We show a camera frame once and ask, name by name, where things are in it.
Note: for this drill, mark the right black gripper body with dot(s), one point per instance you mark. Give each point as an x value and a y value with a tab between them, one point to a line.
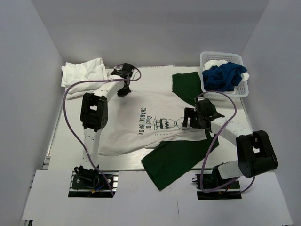
198	117

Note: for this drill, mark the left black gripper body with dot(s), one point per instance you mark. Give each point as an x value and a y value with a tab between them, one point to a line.
124	91

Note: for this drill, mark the white and green raglan t-shirt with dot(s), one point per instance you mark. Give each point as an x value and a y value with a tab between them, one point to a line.
154	121

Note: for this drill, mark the blue t-shirt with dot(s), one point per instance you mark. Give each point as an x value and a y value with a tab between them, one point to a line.
223	75

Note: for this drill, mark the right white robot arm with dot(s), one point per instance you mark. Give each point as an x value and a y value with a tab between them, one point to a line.
255	153

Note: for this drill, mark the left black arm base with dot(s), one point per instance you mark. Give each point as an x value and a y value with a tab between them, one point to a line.
83	188

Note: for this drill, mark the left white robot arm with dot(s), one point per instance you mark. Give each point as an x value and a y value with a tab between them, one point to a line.
94	117

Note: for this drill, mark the folded white t-shirt stack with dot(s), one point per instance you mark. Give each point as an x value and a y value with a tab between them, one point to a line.
89	71

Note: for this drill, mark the white plastic basket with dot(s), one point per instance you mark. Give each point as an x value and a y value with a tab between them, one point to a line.
209	58

